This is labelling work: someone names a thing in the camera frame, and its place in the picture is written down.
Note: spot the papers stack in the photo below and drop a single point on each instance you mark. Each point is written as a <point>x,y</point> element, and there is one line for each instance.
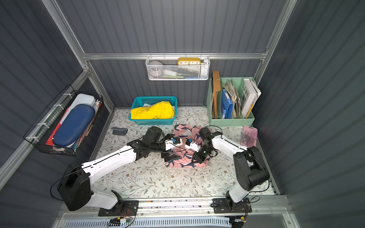
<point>235,98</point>

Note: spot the white plastic container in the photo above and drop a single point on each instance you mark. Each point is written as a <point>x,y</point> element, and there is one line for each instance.
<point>80,99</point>

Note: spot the navy blue oval case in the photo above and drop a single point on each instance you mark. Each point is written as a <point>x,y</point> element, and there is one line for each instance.
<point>74,125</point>

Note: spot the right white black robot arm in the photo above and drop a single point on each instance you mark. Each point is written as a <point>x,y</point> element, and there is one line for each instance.
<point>250,167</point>

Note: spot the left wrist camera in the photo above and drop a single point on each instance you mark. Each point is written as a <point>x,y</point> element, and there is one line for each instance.
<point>173,142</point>

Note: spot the black wire wall basket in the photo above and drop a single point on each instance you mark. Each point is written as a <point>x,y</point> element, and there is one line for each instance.
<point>41,135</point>

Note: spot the tape roll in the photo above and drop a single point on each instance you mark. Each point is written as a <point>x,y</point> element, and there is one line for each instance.
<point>154,69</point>

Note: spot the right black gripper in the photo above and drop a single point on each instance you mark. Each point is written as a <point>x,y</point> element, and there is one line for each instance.
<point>199,154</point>

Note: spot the pink transparent box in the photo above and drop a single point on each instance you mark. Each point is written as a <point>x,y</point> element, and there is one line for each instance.
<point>249,136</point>

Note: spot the floral table mat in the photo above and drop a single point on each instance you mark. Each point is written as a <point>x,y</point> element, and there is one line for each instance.
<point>150,177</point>

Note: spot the teal plastic basket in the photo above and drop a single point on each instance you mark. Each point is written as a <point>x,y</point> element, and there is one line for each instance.
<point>148,101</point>

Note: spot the blue folder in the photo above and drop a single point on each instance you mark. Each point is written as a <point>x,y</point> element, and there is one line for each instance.
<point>226,105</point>

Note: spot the brown cardboard board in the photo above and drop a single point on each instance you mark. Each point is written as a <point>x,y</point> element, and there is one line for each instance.
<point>216,89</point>

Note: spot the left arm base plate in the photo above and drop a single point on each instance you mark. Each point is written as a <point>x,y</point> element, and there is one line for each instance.
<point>121,209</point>

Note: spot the white book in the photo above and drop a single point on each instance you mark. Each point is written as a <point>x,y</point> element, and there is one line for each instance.
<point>251,93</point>

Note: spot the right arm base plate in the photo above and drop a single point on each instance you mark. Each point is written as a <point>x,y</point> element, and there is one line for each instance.
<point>225,205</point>

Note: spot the small grey pouch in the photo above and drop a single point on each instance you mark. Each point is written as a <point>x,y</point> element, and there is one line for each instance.
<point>119,131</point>

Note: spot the yellow cloth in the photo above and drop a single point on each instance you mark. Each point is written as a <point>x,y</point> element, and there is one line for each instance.
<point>161,110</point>

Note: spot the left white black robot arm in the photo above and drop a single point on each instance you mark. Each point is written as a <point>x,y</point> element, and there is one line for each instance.
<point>75,187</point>

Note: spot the green file organizer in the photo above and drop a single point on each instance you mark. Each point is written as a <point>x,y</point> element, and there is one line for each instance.
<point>233,122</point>

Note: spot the yellow clock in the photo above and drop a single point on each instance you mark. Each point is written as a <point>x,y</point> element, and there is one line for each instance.
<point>189,61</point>

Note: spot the pink shark print shorts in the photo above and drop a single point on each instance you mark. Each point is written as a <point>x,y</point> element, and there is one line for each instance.
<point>186,132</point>

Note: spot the white wire wall basket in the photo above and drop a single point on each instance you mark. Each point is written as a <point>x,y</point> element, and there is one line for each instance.
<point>172,71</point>

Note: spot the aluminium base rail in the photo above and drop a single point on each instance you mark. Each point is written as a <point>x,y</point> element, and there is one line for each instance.
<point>267,211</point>

